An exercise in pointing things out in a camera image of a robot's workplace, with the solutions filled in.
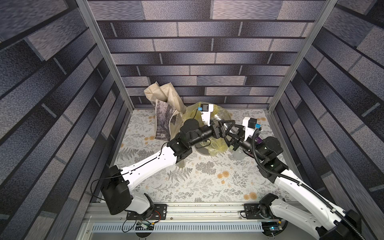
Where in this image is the green circuit board right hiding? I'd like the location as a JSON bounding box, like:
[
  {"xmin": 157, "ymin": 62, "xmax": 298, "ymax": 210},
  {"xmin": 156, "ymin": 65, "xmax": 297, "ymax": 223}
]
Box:
[{"xmin": 262, "ymin": 222, "xmax": 283, "ymax": 234}]

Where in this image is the aluminium frame post left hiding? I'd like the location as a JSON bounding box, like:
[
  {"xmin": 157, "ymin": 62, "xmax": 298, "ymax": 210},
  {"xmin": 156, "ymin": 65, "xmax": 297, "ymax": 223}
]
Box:
[{"xmin": 76, "ymin": 0, "xmax": 135, "ymax": 113}]

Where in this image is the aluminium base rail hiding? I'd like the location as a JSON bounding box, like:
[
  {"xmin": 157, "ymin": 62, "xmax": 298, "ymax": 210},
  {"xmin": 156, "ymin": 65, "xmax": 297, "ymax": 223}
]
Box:
[{"xmin": 83, "ymin": 203, "xmax": 285, "ymax": 238}]

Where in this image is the yellow plastic trash bag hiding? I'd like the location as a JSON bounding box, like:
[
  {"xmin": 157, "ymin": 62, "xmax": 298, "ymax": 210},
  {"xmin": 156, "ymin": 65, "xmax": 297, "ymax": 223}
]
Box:
[{"xmin": 182, "ymin": 102, "xmax": 232, "ymax": 157}]

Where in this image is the clear jar of mung beans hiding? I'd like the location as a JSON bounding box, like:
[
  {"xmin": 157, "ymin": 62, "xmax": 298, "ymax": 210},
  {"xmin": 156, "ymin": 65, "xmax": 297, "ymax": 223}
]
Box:
[{"xmin": 233, "ymin": 149, "xmax": 247, "ymax": 161}]

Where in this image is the aluminium frame post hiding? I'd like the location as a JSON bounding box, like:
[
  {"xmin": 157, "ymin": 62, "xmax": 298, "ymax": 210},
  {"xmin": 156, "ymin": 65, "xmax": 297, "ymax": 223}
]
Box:
[
  {"xmin": 267, "ymin": 0, "xmax": 339, "ymax": 112},
  {"xmin": 76, "ymin": 0, "xmax": 135, "ymax": 113}
]

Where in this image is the aluminium frame post right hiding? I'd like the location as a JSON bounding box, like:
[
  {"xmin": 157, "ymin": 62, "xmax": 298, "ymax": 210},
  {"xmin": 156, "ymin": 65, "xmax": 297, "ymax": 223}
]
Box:
[{"xmin": 267, "ymin": 0, "xmax": 339, "ymax": 112}]

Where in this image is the green circuit board left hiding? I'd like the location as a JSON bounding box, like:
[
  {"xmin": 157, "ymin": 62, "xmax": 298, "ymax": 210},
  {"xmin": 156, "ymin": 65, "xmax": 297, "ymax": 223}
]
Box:
[{"xmin": 135, "ymin": 222, "xmax": 154, "ymax": 231}]

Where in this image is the green circuit board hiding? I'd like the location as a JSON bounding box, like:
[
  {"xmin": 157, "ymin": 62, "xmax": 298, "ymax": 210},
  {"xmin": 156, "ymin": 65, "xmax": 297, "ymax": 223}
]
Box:
[
  {"xmin": 262, "ymin": 222, "xmax": 283, "ymax": 234},
  {"xmin": 135, "ymin": 222, "xmax": 154, "ymax": 231}
]

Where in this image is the black corrugated cable conduit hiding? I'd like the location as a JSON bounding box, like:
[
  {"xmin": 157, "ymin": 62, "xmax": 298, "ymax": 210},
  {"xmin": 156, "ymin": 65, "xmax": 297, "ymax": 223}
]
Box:
[{"xmin": 251, "ymin": 129, "xmax": 365, "ymax": 240}]

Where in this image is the beige printed tote bag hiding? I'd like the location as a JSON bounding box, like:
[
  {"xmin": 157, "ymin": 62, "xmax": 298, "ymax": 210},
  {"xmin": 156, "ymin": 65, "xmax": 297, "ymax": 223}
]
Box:
[{"xmin": 144, "ymin": 82, "xmax": 187, "ymax": 142}]

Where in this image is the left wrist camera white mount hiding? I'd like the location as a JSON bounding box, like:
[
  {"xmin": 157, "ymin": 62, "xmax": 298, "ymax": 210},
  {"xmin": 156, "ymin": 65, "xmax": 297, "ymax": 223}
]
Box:
[{"xmin": 198, "ymin": 104, "xmax": 214, "ymax": 126}]

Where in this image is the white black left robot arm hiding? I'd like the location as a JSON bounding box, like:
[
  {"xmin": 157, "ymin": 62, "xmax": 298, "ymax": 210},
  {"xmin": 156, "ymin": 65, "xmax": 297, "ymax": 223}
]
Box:
[{"xmin": 101, "ymin": 119, "xmax": 235, "ymax": 218}]

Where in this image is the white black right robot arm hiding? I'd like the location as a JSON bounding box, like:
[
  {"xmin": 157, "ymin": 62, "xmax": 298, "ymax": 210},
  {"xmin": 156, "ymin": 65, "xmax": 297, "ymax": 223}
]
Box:
[{"xmin": 221, "ymin": 124, "xmax": 364, "ymax": 240}]

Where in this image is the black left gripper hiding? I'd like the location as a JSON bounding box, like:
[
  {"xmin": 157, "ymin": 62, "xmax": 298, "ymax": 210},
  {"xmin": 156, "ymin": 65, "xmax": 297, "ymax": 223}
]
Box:
[{"xmin": 187, "ymin": 117, "xmax": 235, "ymax": 149}]

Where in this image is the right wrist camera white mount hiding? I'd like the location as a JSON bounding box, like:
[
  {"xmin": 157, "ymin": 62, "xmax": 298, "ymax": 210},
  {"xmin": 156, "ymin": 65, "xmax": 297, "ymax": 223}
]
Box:
[{"xmin": 242, "ymin": 117, "xmax": 262, "ymax": 140}]

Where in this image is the grey trash bin base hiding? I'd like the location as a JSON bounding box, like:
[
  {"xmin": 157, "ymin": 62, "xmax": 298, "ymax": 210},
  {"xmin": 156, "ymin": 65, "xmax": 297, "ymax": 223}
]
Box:
[{"xmin": 195, "ymin": 144, "xmax": 210, "ymax": 156}]

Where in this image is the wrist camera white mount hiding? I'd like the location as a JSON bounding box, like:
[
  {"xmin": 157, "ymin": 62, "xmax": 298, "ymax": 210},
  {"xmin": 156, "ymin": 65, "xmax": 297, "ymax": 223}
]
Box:
[
  {"xmin": 198, "ymin": 104, "xmax": 214, "ymax": 126},
  {"xmin": 242, "ymin": 117, "xmax": 262, "ymax": 140}
]

